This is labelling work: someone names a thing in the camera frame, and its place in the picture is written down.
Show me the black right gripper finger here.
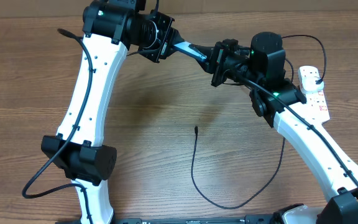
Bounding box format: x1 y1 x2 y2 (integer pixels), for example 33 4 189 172
189 44 216 62
197 59 216 74

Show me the blue smartphone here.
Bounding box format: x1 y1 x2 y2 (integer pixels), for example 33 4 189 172
173 41 207 62

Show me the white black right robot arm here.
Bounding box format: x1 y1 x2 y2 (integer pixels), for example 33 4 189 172
177 32 358 223

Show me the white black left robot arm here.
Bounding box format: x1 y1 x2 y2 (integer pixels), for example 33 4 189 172
41 1 176 223

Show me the white charger plug adapter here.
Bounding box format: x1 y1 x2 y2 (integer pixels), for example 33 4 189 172
300 76 324 94

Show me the white power strip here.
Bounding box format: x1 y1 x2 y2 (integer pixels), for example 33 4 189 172
297 65 331 126

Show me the black charging cable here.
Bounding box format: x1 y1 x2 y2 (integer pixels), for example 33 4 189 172
190 34 328 210

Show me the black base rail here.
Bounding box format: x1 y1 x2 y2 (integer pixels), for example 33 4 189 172
55 214 279 224

